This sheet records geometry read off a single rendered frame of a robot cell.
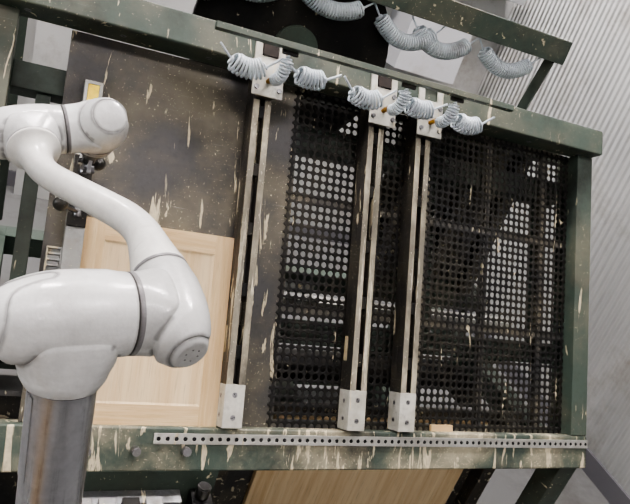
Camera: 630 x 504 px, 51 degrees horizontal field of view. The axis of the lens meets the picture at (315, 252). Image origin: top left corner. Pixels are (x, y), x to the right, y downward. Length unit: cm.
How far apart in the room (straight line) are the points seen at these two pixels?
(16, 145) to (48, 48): 355
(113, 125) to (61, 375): 60
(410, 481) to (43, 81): 196
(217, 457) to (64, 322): 112
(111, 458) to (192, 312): 97
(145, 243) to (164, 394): 89
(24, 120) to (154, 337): 59
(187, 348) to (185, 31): 124
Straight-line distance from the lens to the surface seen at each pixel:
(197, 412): 200
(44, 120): 143
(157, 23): 205
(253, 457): 204
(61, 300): 97
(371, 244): 217
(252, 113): 207
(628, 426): 423
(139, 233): 118
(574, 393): 275
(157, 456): 196
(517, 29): 300
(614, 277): 435
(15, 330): 97
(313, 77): 202
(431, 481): 285
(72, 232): 191
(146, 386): 196
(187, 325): 101
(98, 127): 142
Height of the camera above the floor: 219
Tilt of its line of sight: 23 degrees down
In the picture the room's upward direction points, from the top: 19 degrees clockwise
